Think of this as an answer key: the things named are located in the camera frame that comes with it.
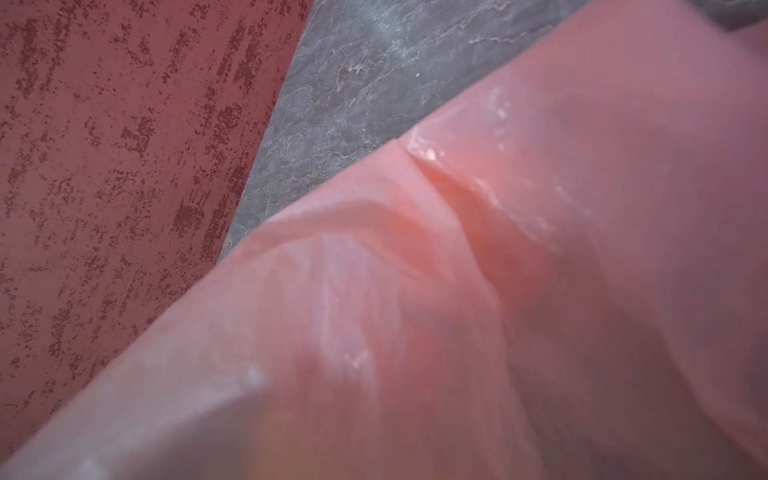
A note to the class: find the pink fruit-print plastic bag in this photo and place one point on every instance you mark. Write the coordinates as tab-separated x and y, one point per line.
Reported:
560	274

